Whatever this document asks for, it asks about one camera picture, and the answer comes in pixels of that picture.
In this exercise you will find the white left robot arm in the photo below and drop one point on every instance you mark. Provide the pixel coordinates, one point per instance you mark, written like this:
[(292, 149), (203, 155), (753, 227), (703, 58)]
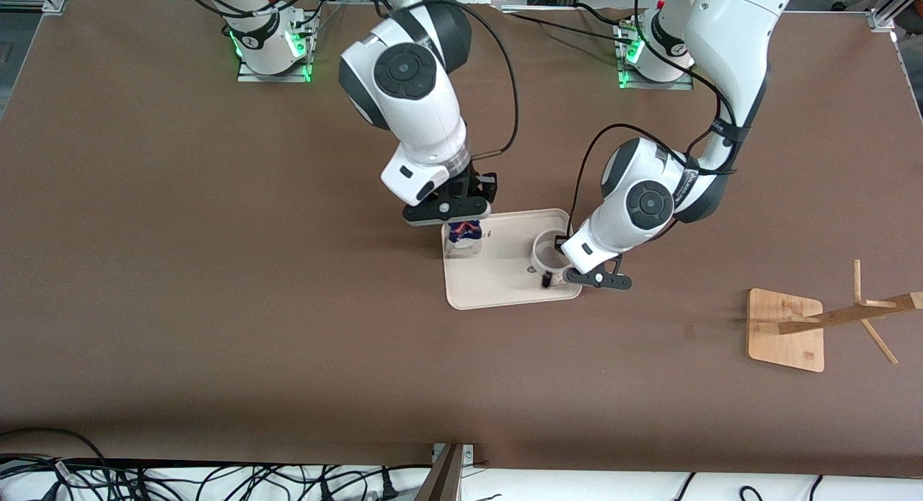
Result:
[(649, 198)]

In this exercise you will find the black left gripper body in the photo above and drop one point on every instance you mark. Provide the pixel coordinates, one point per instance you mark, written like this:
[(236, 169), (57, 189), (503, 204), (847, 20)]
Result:
[(559, 240)]

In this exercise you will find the beige rabbit print tray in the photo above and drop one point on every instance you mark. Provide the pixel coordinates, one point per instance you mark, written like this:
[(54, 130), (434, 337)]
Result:
[(497, 277)]

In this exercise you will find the wooden cup rack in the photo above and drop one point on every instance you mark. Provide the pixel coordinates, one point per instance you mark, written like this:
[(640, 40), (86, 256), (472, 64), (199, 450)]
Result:
[(782, 342)]

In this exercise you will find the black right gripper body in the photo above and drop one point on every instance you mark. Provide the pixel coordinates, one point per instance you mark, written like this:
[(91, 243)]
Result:
[(479, 187)]

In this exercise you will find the blue milk carton green cap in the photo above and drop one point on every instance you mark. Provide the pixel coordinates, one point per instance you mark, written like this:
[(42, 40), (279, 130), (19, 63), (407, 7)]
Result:
[(464, 241)]

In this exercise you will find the aluminium camera post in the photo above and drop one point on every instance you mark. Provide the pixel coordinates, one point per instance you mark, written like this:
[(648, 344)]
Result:
[(445, 479)]

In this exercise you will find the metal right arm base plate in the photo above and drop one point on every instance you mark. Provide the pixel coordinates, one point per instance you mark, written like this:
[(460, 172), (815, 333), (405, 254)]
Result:
[(249, 76)]

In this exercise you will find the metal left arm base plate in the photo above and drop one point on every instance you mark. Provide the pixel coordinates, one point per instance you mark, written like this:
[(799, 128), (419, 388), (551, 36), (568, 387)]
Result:
[(685, 85)]

